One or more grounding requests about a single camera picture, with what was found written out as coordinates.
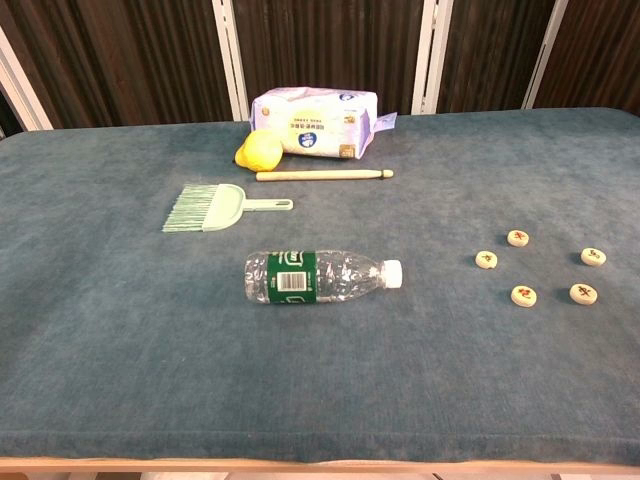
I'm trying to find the white screen frame post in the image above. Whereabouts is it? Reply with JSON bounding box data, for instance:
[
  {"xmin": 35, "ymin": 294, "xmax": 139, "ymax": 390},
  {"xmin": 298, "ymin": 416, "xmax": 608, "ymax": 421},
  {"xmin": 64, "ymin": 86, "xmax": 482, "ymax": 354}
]
[
  {"xmin": 521, "ymin": 0, "xmax": 570, "ymax": 110},
  {"xmin": 411, "ymin": 0, "xmax": 454, "ymax": 115},
  {"xmin": 211, "ymin": 0, "xmax": 250, "ymax": 122},
  {"xmin": 0, "ymin": 27, "xmax": 54, "ymax": 132}
]

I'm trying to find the yellow lemon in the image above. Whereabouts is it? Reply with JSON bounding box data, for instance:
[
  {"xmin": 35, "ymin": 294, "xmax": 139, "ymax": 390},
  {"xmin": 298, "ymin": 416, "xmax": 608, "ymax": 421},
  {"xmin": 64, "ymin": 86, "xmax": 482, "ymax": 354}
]
[{"xmin": 234, "ymin": 128, "xmax": 284, "ymax": 172}]

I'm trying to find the light wooden stick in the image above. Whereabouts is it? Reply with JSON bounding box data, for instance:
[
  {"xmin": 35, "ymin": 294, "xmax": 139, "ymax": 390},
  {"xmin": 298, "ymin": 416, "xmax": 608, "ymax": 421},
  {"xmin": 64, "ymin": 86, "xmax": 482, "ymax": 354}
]
[{"xmin": 255, "ymin": 168, "xmax": 395, "ymax": 183}]

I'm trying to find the white purple tissue pack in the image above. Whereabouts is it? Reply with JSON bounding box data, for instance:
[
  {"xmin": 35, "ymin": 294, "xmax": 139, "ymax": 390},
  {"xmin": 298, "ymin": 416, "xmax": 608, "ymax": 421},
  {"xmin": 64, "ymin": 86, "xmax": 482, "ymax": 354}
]
[{"xmin": 250, "ymin": 86, "xmax": 399, "ymax": 161}]

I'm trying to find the dark wood slat panel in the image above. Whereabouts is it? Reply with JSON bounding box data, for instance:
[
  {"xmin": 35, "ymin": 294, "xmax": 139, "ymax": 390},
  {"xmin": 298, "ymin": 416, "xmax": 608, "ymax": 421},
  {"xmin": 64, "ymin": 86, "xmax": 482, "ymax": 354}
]
[
  {"xmin": 0, "ymin": 0, "xmax": 237, "ymax": 130},
  {"xmin": 232, "ymin": 0, "xmax": 426, "ymax": 123},
  {"xmin": 436, "ymin": 0, "xmax": 557, "ymax": 114},
  {"xmin": 532, "ymin": 0, "xmax": 640, "ymax": 110}
]

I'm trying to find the mint green hand brush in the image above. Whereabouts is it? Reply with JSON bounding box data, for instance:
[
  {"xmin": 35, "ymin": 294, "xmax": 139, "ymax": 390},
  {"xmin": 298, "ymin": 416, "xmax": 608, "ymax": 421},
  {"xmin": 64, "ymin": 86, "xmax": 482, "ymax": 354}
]
[{"xmin": 161, "ymin": 182, "xmax": 295, "ymax": 234}]

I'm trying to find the blue table cloth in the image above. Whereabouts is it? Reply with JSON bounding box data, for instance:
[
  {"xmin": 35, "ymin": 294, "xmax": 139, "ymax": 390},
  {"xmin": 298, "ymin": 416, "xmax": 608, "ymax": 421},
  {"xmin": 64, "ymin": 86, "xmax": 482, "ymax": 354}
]
[{"xmin": 0, "ymin": 106, "xmax": 640, "ymax": 464}]

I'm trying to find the clear green-label water bottle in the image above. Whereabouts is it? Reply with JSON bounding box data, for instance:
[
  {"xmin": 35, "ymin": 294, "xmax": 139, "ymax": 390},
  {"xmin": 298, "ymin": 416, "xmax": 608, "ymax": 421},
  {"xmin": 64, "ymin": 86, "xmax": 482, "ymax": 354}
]
[{"xmin": 243, "ymin": 248, "xmax": 404, "ymax": 306}]

